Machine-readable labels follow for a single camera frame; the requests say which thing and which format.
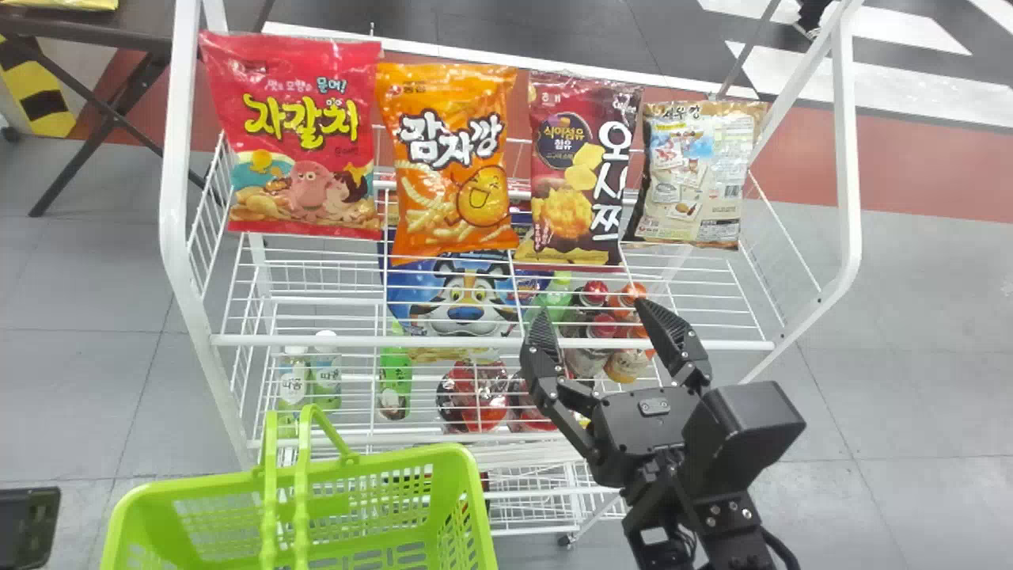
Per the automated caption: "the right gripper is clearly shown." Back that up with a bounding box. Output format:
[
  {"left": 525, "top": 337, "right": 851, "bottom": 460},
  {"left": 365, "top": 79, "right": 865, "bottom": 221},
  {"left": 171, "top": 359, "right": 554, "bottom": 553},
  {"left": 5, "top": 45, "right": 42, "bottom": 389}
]
[{"left": 518, "top": 297, "right": 713, "bottom": 489}]

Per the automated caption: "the green basket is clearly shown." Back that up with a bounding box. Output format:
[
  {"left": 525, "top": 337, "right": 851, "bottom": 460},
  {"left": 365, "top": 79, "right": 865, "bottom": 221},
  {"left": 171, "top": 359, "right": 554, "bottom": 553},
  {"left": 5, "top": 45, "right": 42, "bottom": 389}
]
[{"left": 100, "top": 404, "right": 500, "bottom": 570}]

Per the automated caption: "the orange bottle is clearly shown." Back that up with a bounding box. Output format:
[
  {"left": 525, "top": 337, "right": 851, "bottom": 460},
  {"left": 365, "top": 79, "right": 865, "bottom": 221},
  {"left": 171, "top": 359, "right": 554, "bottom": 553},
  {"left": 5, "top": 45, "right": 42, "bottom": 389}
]
[{"left": 604, "top": 348, "right": 654, "bottom": 386}]

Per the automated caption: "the red snack packet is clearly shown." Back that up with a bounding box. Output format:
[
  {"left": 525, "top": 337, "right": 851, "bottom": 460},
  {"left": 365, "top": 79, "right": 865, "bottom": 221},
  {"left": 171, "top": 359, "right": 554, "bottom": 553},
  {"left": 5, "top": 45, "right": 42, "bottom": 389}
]
[
  {"left": 434, "top": 359, "right": 511, "bottom": 434},
  {"left": 197, "top": 30, "right": 387, "bottom": 241}
]

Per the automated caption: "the blue cereal bag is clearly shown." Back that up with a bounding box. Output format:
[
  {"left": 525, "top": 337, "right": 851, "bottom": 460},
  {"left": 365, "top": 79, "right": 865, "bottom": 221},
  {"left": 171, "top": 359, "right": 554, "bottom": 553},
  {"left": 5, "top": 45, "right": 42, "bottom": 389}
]
[{"left": 385, "top": 250, "right": 555, "bottom": 365}]

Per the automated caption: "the maroon snack packet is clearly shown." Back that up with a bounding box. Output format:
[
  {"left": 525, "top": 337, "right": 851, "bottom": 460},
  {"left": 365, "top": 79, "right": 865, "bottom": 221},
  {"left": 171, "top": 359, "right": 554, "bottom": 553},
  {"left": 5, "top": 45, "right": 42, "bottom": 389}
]
[{"left": 514, "top": 70, "right": 644, "bottom": 271}]

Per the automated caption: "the beige snack packet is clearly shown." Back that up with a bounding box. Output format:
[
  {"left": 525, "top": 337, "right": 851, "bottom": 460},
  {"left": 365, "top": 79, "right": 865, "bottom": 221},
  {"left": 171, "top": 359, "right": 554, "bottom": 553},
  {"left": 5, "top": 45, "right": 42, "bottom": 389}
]
[{"left": 624, "top": 99, "right": 769, "bottom": 251}]

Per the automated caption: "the orange snack packet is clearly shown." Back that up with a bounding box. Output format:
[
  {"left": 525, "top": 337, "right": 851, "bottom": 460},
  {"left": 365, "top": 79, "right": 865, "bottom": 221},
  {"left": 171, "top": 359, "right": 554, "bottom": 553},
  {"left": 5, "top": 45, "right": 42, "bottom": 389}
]
[{"left": 374, "top": 62, "right": 522, "bottom": 267}]

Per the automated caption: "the pale green bottle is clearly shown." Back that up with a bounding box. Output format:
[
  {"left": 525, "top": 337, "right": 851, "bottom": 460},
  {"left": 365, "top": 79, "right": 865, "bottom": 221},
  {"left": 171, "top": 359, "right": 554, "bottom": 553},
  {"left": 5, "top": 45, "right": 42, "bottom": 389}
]
[
  {"left": 309, "top": 329, "right": 343, "bottom": 412},
  {"left": 276, "top": 344, "right": 310, "bottom": 413}
]

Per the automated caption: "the dark side table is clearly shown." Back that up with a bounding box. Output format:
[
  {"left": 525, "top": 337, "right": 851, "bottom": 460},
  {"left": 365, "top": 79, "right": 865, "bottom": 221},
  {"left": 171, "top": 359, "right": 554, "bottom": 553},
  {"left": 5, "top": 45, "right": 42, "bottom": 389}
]
[{"left": 0, "top": 0, "right": 278, "bottom": 219}]

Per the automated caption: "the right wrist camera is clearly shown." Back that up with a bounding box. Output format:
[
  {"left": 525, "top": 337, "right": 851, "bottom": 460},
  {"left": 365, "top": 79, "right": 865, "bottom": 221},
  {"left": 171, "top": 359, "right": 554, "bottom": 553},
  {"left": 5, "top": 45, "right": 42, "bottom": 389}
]
[{"left": 681, "top": 380, "right": 808, "bottom": 508}]

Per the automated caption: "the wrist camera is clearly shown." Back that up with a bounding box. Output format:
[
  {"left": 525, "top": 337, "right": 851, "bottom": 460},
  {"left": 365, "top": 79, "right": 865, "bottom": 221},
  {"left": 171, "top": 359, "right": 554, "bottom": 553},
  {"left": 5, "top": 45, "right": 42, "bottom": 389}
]
[
  {"left": 0, "top": 486, "right": 63, "bottom": 570},
  {"left": 681, "top": 380, "right": 808, "bottom": 508}
]

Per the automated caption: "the black cable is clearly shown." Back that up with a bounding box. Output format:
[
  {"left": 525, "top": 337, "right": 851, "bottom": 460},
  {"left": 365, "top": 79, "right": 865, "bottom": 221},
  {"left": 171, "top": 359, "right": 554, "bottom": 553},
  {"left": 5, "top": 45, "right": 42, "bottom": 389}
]
[{"left": 758, "top": 526, "right": 802, "bottom": 570}]

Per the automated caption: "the white wire rack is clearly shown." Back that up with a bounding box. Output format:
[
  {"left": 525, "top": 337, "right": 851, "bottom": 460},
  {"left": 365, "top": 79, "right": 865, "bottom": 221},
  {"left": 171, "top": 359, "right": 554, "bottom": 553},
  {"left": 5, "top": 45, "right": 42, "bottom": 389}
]
[{"left": 157, "top": 0, "right": 863, "bottom": 549}]

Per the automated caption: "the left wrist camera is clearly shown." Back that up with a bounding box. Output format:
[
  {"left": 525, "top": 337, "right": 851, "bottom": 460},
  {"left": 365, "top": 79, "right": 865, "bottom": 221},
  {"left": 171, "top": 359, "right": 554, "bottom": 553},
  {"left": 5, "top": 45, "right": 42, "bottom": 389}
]
[{"left": 0, "top": 486, "right": 63, "bottom": 570}]

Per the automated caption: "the yellow black striped post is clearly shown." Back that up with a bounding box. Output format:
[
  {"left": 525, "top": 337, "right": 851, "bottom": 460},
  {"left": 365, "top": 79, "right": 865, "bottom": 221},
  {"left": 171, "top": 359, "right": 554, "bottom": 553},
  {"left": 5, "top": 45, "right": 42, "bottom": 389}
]
[{"left": 0, "top": 35, "right": 78, "bottom": 140}]

